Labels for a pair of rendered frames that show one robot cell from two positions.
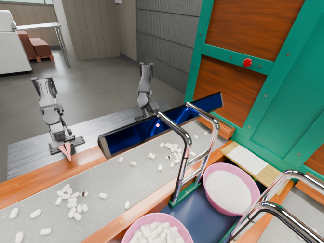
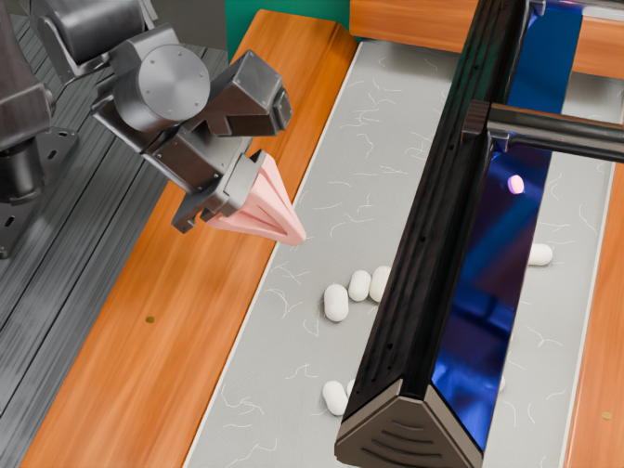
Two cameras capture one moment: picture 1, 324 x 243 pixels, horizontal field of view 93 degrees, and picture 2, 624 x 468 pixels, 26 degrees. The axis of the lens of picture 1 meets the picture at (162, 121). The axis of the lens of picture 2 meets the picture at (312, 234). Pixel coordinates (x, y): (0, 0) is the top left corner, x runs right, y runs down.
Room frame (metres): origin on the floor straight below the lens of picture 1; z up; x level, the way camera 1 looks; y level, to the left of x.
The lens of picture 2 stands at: (0.00, 0.47, 1.65)
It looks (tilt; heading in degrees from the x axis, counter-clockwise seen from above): 44 degrees down; 326
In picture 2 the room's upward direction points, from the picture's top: straight up
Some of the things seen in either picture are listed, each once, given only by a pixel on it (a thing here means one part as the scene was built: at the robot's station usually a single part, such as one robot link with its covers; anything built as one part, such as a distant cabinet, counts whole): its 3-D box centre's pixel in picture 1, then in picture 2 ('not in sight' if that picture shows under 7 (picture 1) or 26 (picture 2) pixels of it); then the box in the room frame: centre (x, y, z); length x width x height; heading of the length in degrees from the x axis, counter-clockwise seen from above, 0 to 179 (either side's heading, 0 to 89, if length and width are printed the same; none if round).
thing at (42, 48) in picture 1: (30, 44); not in sight; (4.41, 3.76, 0.33); 1.10 x 0.79 x 0.65; 41
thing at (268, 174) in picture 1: (252, 164); not in sight; (0.58, -0.53, 0.77); 0.33 x 0.15 x 0.01; 41
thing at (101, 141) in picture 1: (174, 115); (505, 86); (0.54, -0.05, 1.08); 0.62 x 0.08 x 0.07; 131
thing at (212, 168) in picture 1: (227, 190); not in sight; (0.44, -0.36, 0.72); 0.27 x 0.27 x 0.10
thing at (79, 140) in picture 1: (65, 141); not in sight; (0.68, 0.59, 0.71); 0.20 x 0.07 x 0.08; 131
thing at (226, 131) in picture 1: (211, 122); (495, 14); (0.87, -0.34, 0.83); 0.30 x 0.06 x 0.07; 41
